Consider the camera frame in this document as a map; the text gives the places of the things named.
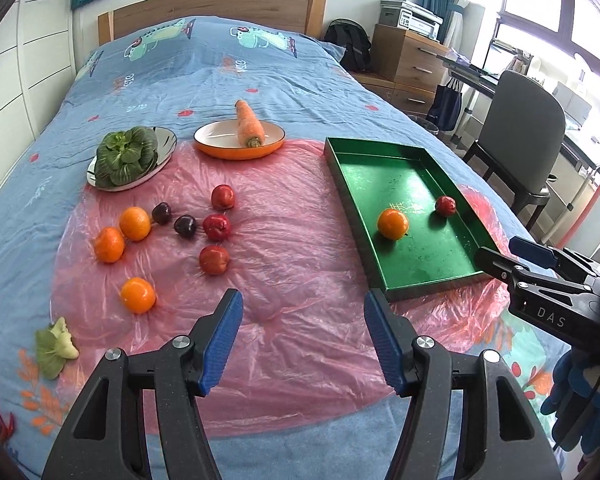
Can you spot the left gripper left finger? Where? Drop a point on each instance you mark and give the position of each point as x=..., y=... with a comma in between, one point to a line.
x=103, y=436

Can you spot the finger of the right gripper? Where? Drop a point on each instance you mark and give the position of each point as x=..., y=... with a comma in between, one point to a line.
x=526, y=280
x=569, y=265

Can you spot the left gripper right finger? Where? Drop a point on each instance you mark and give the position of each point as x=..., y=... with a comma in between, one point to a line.
x=500, y=438

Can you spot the orange fruit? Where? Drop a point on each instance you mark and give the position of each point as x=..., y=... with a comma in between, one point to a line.
x=135, y=223
x=109, y=245
x=137, y=296

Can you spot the red apple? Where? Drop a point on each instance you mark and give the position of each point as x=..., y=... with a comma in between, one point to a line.
x=214, y=260
x=223, y=197
x=217, y=227
x=445, y=206

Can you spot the dark plum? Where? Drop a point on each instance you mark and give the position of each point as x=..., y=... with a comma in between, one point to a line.
x=161, y=214
x=185, y=226

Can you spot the right blue gloved hand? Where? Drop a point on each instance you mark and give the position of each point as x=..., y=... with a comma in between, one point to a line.
x=575, y=399

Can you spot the red apple in tray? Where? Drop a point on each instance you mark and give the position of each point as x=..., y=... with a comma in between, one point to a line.
x=445, y=206

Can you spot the green rectangular tray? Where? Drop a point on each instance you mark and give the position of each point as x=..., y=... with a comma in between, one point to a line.
x=437, y=254

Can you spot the bok choy stem piece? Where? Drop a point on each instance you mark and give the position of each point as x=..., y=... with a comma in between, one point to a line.
x=54, y=348

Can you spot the orange in tray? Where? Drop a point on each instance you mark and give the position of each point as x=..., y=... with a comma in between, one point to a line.
x=392, y=224

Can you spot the glass desk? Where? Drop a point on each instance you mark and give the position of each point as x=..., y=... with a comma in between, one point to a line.
x=525, y=98

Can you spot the dark grey chair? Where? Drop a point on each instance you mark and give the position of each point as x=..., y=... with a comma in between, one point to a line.
x=522, y=154

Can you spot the dark blue tote bag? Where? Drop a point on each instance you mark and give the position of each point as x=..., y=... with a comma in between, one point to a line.
x=445, y=108

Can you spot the pink plastic sheet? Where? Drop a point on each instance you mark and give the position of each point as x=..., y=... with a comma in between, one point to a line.
x=302, y=354

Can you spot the wooden drawer cabinet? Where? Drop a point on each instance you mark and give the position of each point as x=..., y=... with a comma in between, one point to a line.
x=405, y=68

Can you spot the grey printer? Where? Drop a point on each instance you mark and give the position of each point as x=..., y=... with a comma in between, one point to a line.
x=407, y=15

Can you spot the black backpack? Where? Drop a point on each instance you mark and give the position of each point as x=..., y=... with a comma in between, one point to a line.
x=352, y=37

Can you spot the silver metal plate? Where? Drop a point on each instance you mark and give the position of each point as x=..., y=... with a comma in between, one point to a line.
x=167, y=141

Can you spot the green bok choy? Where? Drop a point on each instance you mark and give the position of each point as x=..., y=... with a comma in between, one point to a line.
x=122, y=157

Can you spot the carrot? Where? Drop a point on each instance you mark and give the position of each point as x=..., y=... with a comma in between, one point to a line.
x=250, y=131

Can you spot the orange oval dish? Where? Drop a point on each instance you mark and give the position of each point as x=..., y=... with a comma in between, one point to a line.
x=220, y=140

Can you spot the wooden headboard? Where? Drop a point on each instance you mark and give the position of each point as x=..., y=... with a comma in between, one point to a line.
x=306, y=16

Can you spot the blue patterned bedspread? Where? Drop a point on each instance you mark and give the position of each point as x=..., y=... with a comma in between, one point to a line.
x=193, y=77

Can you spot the white wardrobe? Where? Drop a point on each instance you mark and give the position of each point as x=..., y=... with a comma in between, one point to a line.
x=37, y=68

